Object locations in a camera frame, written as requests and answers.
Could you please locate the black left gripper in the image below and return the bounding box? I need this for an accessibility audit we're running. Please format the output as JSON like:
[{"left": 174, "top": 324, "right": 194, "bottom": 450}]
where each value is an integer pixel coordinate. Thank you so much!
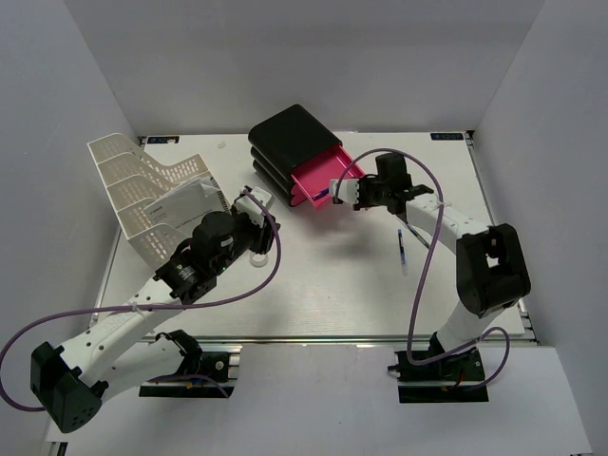
[{"left": 214, "top": 197, "right": 281, "bottom": 275}]

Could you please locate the blue ballpoint pen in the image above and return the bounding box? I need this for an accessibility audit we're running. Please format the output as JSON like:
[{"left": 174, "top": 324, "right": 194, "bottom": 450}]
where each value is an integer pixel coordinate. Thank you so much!
[{"left": 313, "top": 188, "right": 330, "bottom": 200}]

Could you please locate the white Canon safety booklet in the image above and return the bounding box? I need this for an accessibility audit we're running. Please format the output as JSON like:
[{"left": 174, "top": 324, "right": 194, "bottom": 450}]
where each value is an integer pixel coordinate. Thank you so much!
[{"left": 143, "top": 174, "right": 229, "bottom": 238}]

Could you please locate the black pink drawer organizer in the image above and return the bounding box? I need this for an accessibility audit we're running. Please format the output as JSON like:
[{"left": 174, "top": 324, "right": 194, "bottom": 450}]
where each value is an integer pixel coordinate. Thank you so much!
[{"left": 248, "top": 104, "right": 365, "bottom": 209}]

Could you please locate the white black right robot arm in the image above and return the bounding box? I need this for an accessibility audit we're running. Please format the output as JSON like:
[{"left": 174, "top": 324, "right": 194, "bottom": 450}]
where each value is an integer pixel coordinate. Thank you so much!
[{"left": 331, "top": 148, "right": 531, "bottom": 379}]

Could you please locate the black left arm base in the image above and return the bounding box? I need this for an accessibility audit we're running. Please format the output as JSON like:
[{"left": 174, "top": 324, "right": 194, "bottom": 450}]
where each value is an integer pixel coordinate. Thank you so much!
[{"left": 139, "top": 330, "right": 239, "bottom": 399}]

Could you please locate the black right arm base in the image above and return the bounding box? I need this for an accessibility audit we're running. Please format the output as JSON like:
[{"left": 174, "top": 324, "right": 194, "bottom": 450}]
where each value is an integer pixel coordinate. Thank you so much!
[{"left": 387, "top": 347, "right": 489, "bottom": 404}]

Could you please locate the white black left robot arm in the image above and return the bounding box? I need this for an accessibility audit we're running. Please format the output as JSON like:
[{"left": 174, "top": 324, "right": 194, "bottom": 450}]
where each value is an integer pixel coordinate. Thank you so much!
[{"left": 30, "top": 209, "right": 280, "bottom": 433}]

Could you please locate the clear tape roll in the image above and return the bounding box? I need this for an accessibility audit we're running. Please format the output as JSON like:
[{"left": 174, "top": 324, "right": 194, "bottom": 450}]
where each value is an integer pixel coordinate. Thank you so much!
[{"left": 249, "top": 252, "right": 269, "bottom": 268}]

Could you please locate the purple capped clear pen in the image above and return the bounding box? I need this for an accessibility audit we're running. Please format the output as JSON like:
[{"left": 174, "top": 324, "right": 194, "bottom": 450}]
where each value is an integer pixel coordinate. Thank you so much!
[{"left": 401, "top": 220, "right": 430, "bottom": 249}]

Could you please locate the blue capped clear pen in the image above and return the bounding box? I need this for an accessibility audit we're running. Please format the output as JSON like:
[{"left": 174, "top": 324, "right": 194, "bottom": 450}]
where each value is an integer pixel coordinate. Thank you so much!
[{"left": 397, "top": 229, "right": 409, "bottom": 276}]

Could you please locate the white perforated file tray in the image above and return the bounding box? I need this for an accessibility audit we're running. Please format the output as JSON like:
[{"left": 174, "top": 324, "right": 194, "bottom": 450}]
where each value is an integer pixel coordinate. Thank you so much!
[{"left": 87, "top": 133, "right": 230, "bottom": 271}]

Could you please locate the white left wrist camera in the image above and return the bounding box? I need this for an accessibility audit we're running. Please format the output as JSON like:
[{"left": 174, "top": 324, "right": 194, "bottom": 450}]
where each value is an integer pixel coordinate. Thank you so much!
[{"left": 233, "top": 186, "right": 275, "bottom": 228}]

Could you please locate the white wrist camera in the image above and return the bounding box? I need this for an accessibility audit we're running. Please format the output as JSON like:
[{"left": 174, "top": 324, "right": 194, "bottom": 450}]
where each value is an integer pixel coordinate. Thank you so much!
[
  {"left": 233, "top": 186, "right": 275, "bottom": 228},
  {"left": 329, "top": 179, "right": 360, "bottom": 211}
]

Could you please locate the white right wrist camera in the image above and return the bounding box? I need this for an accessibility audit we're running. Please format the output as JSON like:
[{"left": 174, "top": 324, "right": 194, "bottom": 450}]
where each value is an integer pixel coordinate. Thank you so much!
[{"left": 329, "top": 179, "right": 360, "bottom": 211}]

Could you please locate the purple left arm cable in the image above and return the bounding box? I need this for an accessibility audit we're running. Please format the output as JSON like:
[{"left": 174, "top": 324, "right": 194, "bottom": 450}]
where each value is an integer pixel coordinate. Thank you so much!
[{"left": 0, "top": 192, "right": 284, "bottom": 412}]

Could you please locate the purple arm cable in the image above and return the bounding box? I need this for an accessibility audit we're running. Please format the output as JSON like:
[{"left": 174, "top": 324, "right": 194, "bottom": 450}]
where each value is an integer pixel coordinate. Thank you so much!
[
  {"left": 0, "top": 192, "right": 284, "bottom": 412},
  {"left": 332, "top": 147, "right": 512, "bottom": 390}
]

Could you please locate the aluminium table edge rail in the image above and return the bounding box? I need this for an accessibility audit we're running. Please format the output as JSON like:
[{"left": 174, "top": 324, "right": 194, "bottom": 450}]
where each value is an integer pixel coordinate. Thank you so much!
[{"left": 192, "top": 330, "right": 539, "bottom": 346}]

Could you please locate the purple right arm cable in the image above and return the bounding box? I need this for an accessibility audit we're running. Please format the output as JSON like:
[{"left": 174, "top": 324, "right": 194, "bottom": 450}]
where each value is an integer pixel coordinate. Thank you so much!
[{"left": 332, "top": 147, "right": 512, "bottom": 390}]

